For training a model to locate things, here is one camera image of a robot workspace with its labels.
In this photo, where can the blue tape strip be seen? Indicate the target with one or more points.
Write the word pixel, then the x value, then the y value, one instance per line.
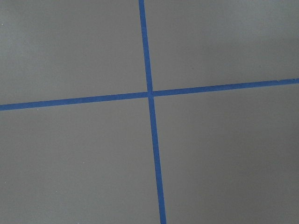
pixel 146 46
pixel 70 101

